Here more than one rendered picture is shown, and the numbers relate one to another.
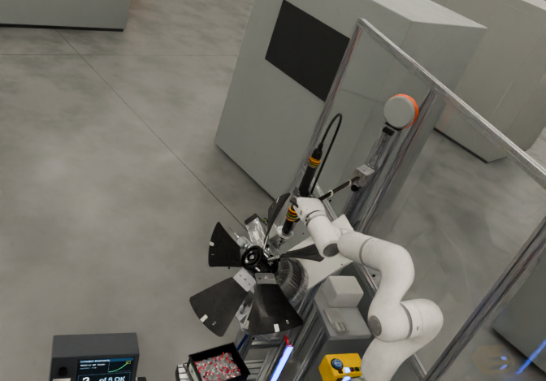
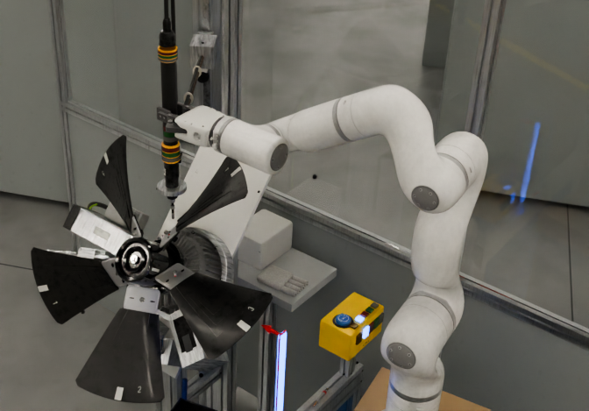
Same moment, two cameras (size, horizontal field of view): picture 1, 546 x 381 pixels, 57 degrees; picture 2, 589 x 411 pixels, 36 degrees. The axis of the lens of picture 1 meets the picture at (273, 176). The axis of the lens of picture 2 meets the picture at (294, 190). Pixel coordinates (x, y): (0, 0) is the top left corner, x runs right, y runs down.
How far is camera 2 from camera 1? 48 cm
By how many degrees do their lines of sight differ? 23
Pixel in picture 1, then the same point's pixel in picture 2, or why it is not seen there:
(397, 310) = (441, 161)
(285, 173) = (17, 142)
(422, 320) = (470, 157)
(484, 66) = not seen: outside the picture
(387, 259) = (385, 109)
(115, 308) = not seen: outside the picture
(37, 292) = not seen: outside the picture
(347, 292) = (272, 233)
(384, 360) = (447, 239)
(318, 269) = (229, 219)
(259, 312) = (204, 322)
